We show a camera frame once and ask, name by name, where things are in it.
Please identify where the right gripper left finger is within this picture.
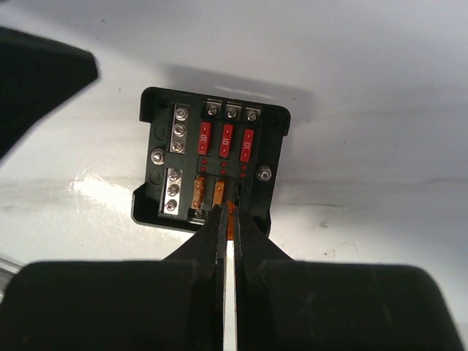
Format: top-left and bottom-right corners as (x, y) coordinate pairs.
(1, 205), (228, 350)

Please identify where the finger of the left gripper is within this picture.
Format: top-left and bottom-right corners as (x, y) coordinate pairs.
(1, 27), (99, 156)

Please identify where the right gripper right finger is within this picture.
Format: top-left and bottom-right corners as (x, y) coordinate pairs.
(232, 208), (464, 350)

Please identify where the orange fuse pair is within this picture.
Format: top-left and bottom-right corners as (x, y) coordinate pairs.
(191, 176), (205, 210)
(212, 180), (225, 207)

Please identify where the black fuse box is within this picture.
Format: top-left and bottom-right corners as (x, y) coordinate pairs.
(132, 87), (291, 235)

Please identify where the red fuse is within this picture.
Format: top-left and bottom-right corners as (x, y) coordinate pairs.
(240, 129), (254, 163)
(219, 124), (234, 158)
(197, 121), (212, 156)

